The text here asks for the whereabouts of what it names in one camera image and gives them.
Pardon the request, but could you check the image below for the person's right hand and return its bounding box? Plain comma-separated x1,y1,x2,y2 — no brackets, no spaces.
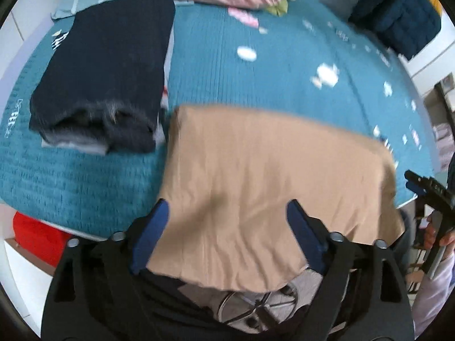
424,212,455,251

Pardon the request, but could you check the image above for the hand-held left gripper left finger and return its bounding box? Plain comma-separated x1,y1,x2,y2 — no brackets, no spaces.
41,199,200,341

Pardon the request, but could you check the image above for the person's left leg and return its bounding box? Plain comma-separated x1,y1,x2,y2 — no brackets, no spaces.
140,269,228,327

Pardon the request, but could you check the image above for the dark shelf unit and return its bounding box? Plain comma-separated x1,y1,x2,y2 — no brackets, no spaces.
434,73,455,121

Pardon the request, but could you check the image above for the tan button-up jacket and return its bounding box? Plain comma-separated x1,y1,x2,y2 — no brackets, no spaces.
146,104,406,294

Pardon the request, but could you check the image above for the swivel chair base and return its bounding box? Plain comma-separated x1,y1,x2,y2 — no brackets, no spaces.
217,284,306,332

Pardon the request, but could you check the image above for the dark navy folded sweater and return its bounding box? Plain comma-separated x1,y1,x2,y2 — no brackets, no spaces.
29,0,176,136

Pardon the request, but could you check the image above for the red stool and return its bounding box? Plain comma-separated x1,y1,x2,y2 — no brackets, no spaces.
12,210,72,269

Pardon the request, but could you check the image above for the teal quilted bedspread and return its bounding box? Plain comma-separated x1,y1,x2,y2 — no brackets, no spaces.
0,0,436,240

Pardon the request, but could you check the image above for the white striped folded garment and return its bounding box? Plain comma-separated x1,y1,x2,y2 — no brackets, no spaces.
154,28,175,143

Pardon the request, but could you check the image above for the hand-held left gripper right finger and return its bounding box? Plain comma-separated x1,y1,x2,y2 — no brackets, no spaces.
287,199,416,341

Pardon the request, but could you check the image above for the person's right forearm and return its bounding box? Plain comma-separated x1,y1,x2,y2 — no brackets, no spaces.
412,250,455,338

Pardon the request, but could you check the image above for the navy and yellow puffer jacket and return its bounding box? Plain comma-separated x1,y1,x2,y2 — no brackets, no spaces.
348,0,443,61

